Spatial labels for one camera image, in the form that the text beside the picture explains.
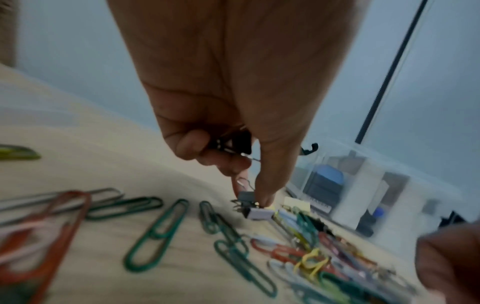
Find pile of colourful paper clips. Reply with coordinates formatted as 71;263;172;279
0;143;419;304

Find person's right hand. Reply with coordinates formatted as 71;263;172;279
415;221;480;304

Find wooden table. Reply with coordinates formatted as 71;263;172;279
0;63;480;304

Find clear plastic storage box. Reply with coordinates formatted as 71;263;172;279
284;137;480;249

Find blue board eraser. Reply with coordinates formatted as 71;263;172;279
301;164;345;213

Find black perforated wall strip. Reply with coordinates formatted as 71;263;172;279
353;0;429;144

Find black binder clip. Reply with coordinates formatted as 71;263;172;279
207;130;263;163

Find lilac binder clip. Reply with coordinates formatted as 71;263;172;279
229;177;276;221

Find person's left hand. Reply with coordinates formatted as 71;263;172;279
106;0;371;208

